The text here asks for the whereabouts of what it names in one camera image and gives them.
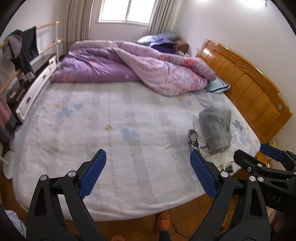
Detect grey hooded sweatshirt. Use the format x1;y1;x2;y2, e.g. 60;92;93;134
199;106;232;155

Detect white folded clothes stack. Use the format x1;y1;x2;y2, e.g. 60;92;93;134
187;114;234;174

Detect dark purple folded clothes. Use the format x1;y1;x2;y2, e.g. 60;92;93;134
149;42;176;54

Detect wooden clothes rack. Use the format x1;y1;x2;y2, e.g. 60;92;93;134
1;21;63;93

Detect right hand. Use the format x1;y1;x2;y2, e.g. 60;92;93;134
269;210;287;232

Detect wooden headboard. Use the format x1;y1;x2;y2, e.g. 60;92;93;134
197;40;292;143

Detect teal striped pillow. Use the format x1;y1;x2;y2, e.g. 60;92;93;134
205;77;231;93

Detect orange slipper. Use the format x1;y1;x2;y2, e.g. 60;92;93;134
157;211;171;235

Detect pink towel on rack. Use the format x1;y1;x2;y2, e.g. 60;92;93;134
0;93;16;146

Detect floral white bed sheet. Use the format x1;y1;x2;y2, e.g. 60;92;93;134
11;82;260;221

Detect blue pillow by window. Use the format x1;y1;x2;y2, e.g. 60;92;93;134
136;31;180;46

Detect pink purple floral quilt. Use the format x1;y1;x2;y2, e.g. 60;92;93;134
50;40;216;96

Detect black garment on rack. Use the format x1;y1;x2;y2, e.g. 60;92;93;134
3;26;39;81

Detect window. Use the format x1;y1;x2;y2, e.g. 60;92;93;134
98;0;158;25

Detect beige curtain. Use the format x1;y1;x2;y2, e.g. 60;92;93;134
64;0;94;51

